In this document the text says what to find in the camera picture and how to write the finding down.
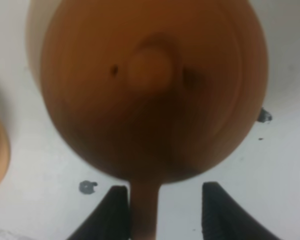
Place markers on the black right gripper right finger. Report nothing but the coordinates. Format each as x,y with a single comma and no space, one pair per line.
222,218

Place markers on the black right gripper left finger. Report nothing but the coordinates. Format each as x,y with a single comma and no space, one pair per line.
110,220

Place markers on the brown clay teapot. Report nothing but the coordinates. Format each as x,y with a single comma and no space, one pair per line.
153,91

